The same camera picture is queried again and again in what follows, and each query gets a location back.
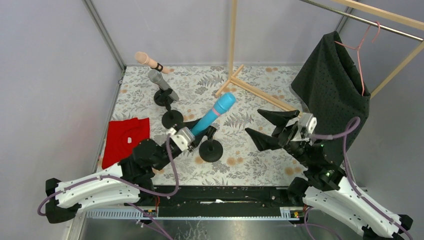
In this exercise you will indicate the grey microphone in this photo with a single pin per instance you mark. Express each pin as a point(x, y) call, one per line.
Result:
point(156, 78)

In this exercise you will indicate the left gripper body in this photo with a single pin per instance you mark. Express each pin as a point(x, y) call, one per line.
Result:
point(191, 145)

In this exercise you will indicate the floral table mat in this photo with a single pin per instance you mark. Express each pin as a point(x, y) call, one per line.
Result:
point(241, 164)

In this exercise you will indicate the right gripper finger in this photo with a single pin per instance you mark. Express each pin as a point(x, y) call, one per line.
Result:
point(278, 118)
point(265, 142)

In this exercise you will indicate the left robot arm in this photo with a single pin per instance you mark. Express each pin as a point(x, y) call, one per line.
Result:
point(128, 181)

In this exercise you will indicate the red folded shirt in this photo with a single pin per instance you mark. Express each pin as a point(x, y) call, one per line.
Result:
point(122, 136)

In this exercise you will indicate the beige microphone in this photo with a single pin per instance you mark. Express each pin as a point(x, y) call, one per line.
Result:
point(143, 59)

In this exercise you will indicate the black mic stand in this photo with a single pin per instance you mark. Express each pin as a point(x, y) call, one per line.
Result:
point(170, 117)
point(211, 150)
point(159, 97)

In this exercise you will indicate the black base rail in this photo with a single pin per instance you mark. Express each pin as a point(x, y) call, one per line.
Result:
point(221, 201)

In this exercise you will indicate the dark dotted hanging cloth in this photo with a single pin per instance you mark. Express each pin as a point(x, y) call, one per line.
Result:
point(329, 84)

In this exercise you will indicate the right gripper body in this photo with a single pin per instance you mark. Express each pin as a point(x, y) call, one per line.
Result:
point(288, 132)

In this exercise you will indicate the blue microphone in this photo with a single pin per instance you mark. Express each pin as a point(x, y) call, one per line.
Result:
point(221, 106)

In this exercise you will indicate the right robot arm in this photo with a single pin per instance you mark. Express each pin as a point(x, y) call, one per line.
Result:
point(326, 185)

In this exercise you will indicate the pink wire hanger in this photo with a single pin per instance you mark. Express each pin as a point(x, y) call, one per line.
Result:
point(358, 48)

